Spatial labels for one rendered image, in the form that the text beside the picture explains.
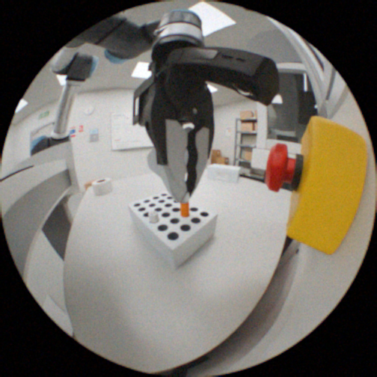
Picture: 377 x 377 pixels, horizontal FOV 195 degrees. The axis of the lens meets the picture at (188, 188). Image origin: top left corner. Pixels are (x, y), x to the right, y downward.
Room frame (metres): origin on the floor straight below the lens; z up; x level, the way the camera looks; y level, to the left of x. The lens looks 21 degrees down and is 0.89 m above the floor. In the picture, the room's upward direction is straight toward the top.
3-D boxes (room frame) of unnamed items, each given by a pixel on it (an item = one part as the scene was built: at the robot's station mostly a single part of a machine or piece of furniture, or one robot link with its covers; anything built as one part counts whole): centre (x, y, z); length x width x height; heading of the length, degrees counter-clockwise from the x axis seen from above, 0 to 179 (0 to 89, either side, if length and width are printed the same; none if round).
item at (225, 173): (0.45, -0.15, 0.79); 0.13 x 0.09 x 0.05; 58
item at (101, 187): (0.29, 0.30, 0.78); 0.07 x 0.07 x 0.04
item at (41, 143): (0.23, 0.73, 1.00); 0.13 x 0.12 x 0.14; 163
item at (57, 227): (0.22, 0.73, 0.38); 0.30 x 0.30 x 0.76; 59
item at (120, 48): (0.15, 0.12, 1.13); 0.11 x 0.11 x 0.08; 73
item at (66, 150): (0.07, 0.35, 0.87); 0.29 x 0.02 x 0.11; 129
